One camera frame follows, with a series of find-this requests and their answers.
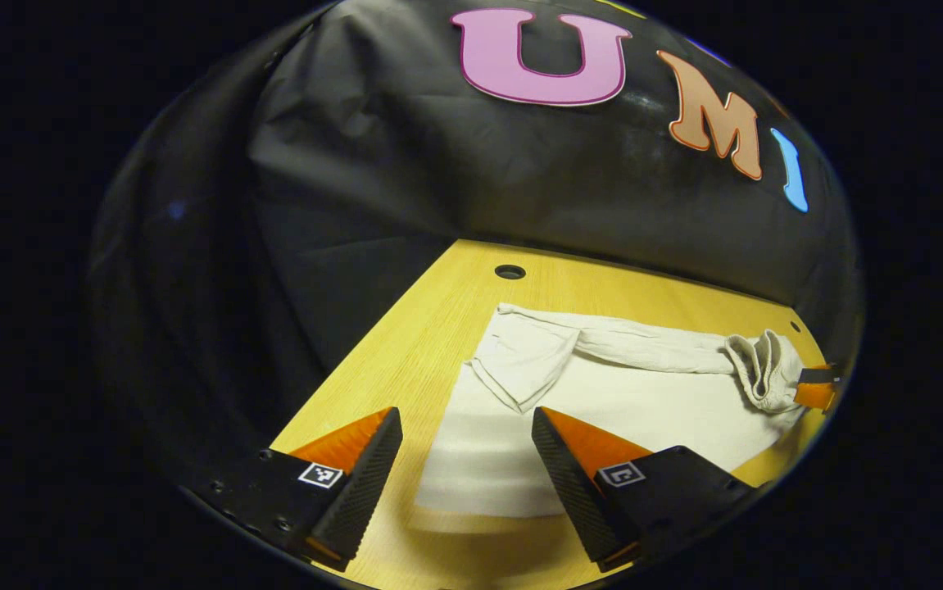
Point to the black backdrop cloth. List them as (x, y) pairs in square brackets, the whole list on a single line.
[(438, 164)]

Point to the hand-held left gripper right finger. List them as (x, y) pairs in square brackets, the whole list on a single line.
[(573, 483)]

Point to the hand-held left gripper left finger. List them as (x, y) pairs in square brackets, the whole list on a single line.
[(364, 483)]

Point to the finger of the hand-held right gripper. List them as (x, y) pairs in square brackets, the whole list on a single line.
[(817, 393)]

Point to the white jeans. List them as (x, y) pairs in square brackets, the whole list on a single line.
[(643, 410)]

